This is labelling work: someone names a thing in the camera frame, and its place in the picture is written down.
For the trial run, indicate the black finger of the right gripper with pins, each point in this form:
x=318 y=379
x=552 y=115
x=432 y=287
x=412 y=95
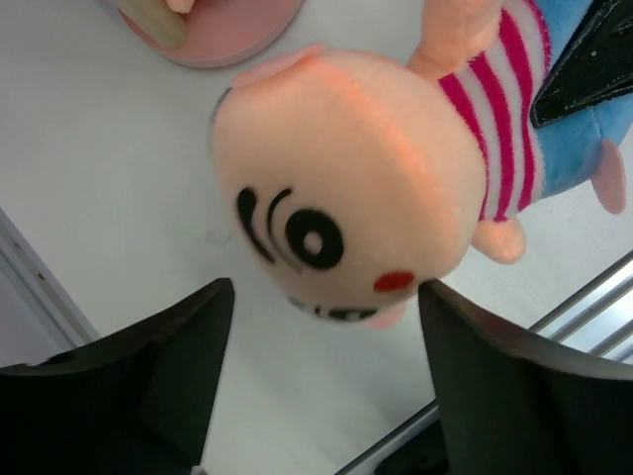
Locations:
x=595 y=65

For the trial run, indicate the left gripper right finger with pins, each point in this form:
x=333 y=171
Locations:
x=514 y=402

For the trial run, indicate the boy doll plush blue cap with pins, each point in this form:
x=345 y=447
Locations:
x=354 y=178

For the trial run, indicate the pink three-tier toy shelf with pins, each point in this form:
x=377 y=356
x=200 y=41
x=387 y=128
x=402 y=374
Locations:
x=223 y=33

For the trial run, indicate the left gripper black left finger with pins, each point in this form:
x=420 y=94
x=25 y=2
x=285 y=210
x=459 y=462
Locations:
x=138 y=401

